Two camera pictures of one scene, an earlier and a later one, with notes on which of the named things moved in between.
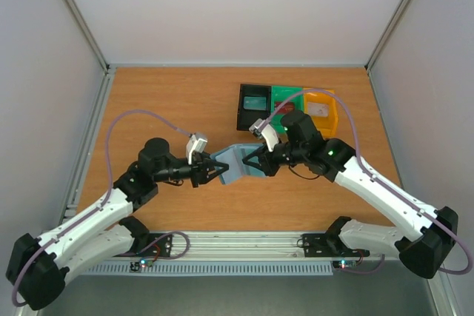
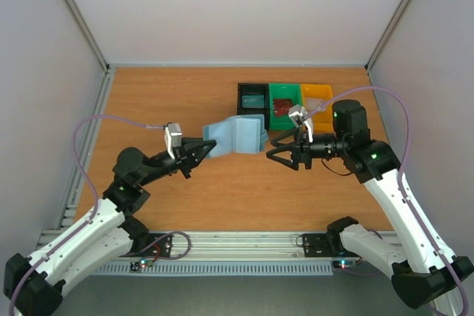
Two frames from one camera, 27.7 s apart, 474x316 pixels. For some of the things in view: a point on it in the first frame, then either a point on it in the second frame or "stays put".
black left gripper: (201, 168) to (192, 152)
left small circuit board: (135, 266) stays put
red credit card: (287, 106) stays put
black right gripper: (267, 160) to (302, 151)
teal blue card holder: (238, 169) to (238, 135)
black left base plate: (161, 248) stays put
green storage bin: (284, 94) stays put
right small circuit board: (344, 263) stays put
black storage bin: (246, 118) stays put
